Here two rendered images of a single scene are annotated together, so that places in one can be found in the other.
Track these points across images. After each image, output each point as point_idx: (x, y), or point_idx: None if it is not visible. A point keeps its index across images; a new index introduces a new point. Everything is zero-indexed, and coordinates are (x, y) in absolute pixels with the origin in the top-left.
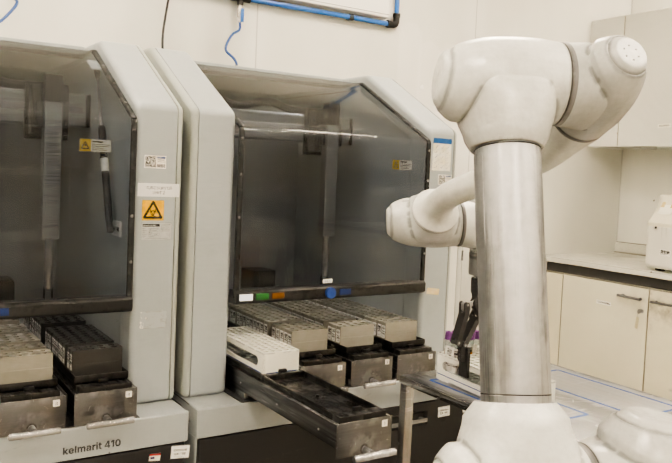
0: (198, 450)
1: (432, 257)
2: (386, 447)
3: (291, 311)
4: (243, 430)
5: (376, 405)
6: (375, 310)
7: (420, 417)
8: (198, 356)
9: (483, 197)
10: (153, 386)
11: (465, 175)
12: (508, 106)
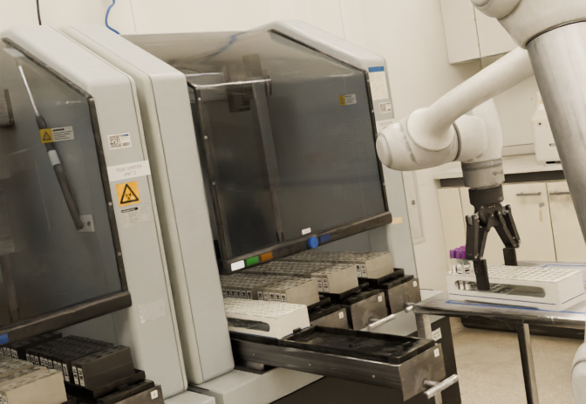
0: None
1: (390, 187)
2: (442, 376)
3: (261, 274)
4: (269, 402)
5: (420, 338)
6: (341, 253)
7: None
8: (203, 338)
9: (556, 85)
10: (167, 381)
11: (466, 84)
12: None
